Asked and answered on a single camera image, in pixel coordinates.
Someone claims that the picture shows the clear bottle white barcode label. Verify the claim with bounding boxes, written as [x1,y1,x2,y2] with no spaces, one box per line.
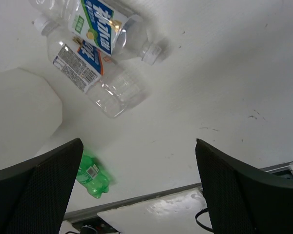
[32,15,148,118]

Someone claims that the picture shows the aluminium table edge rail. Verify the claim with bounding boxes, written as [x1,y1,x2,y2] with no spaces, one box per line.
[63,161,293,223]

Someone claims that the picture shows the clear bottle green blue label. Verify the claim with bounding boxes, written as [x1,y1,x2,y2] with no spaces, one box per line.
[30,0,162,65]

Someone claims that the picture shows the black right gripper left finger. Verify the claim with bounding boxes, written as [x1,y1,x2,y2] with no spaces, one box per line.
[0,138,84,234]

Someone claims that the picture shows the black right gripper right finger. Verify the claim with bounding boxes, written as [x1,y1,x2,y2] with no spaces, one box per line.
[195,139,293,234]

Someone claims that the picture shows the green plastic soda bottle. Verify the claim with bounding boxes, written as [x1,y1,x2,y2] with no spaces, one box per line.
[76,150,113,199]

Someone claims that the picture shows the white octagonal plastic bin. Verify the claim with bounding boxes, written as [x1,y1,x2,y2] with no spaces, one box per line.
[0,68,63,170]

